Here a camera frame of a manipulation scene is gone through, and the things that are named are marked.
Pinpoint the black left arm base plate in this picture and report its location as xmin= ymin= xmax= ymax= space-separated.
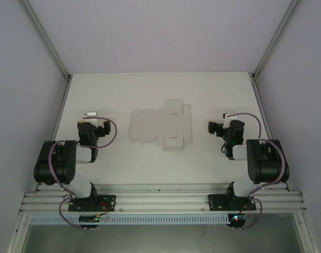
xmin=68 ymin=194 xmax=116 ymax=212

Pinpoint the aluminium mounting rail beam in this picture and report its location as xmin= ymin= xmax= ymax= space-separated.
xmin=19 ymin=182 xmax=307 ymax=215

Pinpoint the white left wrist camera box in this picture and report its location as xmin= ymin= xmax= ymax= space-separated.
xmin=82 ymin=111 xmax=104 ymax=128

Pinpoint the aluminium frame leg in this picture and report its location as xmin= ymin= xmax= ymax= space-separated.
xmin=5 ymin=213 xmax=32 ymax=253
xmin=291 ymin=212 xmax=316 ymax=253

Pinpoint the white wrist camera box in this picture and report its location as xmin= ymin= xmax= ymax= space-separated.
xmin=222 ymin=112 xmax=238 ymax=130
xmin=82 ymin=111 xmax=104 ymax=128

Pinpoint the white paper box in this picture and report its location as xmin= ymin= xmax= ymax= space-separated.
xmin=128 ymin=99 xmax=193 ymax=152

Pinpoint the pale blue slotted cable duct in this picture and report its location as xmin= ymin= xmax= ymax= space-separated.
xmin=30 ymin=213 xmax=230 ymax=226

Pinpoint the aluminium table side rail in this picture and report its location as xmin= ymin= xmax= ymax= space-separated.
xmin=250 ymin=75 xmax=290 ymax=191
xmin=33 ymin=75 xmax=73 ymax=193

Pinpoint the grey metal panel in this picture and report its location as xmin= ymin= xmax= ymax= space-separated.
xmin=24 ymin=223 xmax=302 ymax=253

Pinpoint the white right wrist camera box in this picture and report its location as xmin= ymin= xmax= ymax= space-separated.
xmin=222 ymin=112 xmax=238 ymax=130

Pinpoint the aluminium frame post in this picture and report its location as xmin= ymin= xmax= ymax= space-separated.
xmin=19 ymin=0 xmax=73 ymax=83
xmin=250 ymin=0 xmax=301 ymax=83

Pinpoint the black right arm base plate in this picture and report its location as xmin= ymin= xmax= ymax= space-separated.
xmin=208 ymin=194 xmax=257 ymax=212

